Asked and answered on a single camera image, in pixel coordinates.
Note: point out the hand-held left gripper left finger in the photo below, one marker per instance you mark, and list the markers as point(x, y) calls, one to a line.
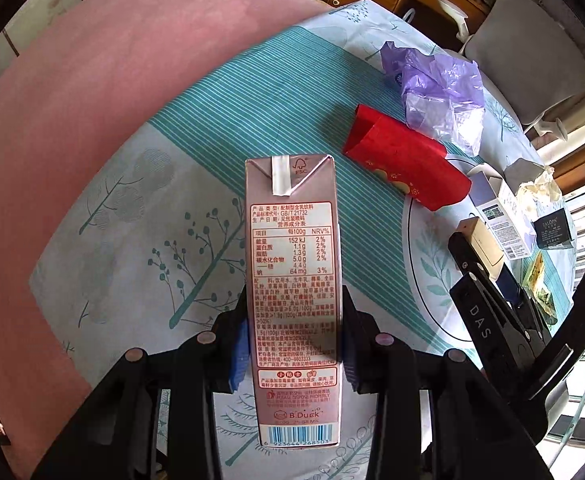
point(237, 360)

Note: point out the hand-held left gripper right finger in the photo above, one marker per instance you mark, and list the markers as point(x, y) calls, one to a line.
point(350, 375)

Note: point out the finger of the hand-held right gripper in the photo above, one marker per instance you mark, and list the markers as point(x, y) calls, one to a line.
point(508, 284)
point(477, 320)

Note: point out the small beige box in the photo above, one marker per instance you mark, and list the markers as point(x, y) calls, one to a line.
point(482, 242)

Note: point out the white carton box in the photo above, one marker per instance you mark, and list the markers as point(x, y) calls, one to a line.
point(502, 220)

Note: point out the white tissue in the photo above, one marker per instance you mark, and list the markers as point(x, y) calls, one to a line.
point(537, 192)

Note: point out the pink milk carton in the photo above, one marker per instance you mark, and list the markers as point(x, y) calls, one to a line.
point(292, 260)

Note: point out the red envelope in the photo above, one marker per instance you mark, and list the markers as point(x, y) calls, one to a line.
point(402, 165)

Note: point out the purple plastic bag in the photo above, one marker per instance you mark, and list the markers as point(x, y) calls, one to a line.
point(437, 95)

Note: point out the red and gold snack bag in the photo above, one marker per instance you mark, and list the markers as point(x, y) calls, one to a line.
point(540, 280)

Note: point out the small black box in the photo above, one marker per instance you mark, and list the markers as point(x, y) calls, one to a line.
point(555, 230)

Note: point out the tree print tablecloth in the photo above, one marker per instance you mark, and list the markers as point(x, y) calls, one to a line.
point(182, 170)

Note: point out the grey office chair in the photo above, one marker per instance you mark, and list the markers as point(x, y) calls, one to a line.
point(527, 60)

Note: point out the pink blanket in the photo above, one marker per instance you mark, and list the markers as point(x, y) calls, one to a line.
point(72, 135)

